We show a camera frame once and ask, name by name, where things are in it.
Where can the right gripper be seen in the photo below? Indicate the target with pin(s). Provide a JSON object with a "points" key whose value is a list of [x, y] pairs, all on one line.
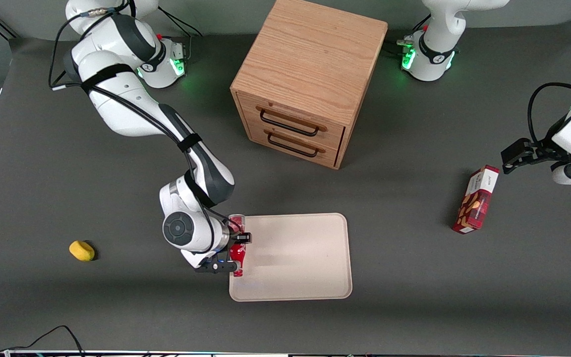
{"points": [[236, 241]]}

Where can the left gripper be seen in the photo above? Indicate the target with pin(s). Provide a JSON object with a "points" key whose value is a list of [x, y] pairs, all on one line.
{"points": [[544, 150]]}

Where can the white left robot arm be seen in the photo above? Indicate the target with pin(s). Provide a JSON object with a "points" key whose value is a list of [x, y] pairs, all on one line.
{"points": [[434, 59]]}

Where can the wooden drawer front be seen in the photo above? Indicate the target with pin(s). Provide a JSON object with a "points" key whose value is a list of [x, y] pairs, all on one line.
{"points": [[330, 153], [332, 133]]}

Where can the red snack box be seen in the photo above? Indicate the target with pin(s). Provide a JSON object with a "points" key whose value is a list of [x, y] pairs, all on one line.
{"points": [[476, 203]]}

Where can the wooden drawer cabinet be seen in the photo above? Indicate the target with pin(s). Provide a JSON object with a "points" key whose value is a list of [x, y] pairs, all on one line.
{"points": [[310, 59]]}

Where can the yellow sponge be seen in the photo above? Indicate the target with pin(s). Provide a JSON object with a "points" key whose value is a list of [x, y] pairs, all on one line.
{"points": [[82, 251]]}

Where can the beige rectangular tray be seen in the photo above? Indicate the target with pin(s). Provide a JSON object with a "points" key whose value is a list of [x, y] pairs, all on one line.
{"points": [[295, 258]]}

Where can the red coke bottle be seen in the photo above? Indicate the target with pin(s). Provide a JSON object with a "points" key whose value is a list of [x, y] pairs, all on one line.
{"points": [[238, 254]]}

